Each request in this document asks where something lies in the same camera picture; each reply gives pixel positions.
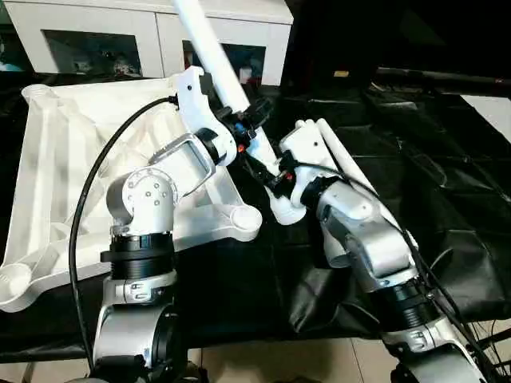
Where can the white plastic table leg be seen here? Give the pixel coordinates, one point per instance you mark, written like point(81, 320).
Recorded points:
point(211, 52)
point(343, 155)

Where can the white plastic table top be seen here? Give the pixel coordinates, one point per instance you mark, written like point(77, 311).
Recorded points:
point(60, 159)

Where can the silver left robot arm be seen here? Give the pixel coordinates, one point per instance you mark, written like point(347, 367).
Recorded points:
point(143, 199)

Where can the white mug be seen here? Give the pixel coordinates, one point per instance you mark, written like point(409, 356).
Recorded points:
point(244, 76)

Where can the black fabric covered furniture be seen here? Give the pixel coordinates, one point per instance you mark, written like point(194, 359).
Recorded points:
point(359, 32)

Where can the white glass-door cabinet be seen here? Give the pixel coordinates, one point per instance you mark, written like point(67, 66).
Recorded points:
point(155, 40)

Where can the black table mat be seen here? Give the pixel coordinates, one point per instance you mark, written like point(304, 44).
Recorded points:
point(439, 179)

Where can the long black pole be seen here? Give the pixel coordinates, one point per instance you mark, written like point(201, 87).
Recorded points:
point(439, 80)

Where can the white flat board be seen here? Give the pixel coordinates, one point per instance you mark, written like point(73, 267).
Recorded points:
point(491, 115)

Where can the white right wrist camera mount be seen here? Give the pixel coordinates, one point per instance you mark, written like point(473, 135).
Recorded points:
point(307, 147)

